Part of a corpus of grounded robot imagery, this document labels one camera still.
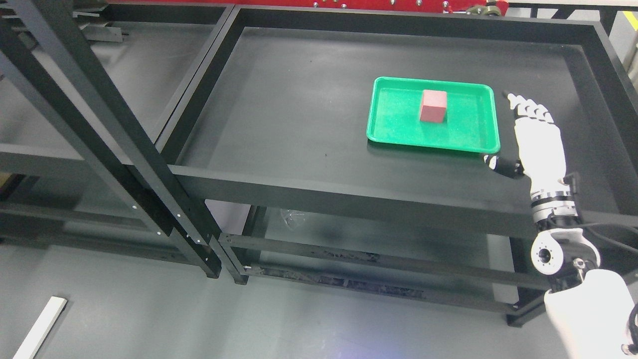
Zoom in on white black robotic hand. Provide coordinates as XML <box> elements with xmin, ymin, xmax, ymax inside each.
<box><xmin>482</xmin><ymin>92</ymin><xmax>570</xmax><ymax>198</ymax></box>

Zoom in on pink block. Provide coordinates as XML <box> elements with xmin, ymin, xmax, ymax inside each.
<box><xmin>419</xmin><ymin>89</ymin><xmax>448</xmax><ymax>123</ymax></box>

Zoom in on green plastic tray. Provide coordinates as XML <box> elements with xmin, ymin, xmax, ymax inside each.
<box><xmin>366</xmin><ymin>76</ymin><xmax>501</xmax><ymax>154</ymax></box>

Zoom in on black metal shelf right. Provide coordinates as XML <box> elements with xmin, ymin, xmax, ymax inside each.
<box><xmin>157</xmin><ymin>6</ymin><xmax>637</xmax><ymax>327</ymax></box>

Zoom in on black metal shelf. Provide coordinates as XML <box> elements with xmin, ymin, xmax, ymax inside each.
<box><xmin>157</xmin><ymin>6</ymin><xmax>637</xmax><ymax>327</ymax></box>
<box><xmin>1</xmin><ymin>0</ymin><xmax>238</xmax><ymax>279</ymax></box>

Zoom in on black metal shelf left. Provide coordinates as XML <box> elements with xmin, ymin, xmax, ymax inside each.
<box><xmin>1</xmin><ymin>0</ymin><xmax>238</xmax><ymax>279</ymax></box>

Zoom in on clear plastic bag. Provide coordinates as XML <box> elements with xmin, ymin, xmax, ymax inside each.
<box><xmin>279</xmin><ymin>208</ymin><xmax>306</xmax><ymax>230</ymax></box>

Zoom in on white standing desk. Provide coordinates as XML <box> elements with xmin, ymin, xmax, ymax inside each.
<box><xmin>13</xmin><ymin>296</ymin><xmax>68</xmax><ymax>359</ymax></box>

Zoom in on red conveyor frame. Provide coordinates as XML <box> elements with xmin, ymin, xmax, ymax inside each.
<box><xmin>107</xmin><ymin>0</ymin><xmax>509</xmax><ymax>15</ymax></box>

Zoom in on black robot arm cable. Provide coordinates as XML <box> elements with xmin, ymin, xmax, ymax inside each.
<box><xmin>563</xmin><ymin>172</ymin><xmax>638</xmax><ymax>356</ymax></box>

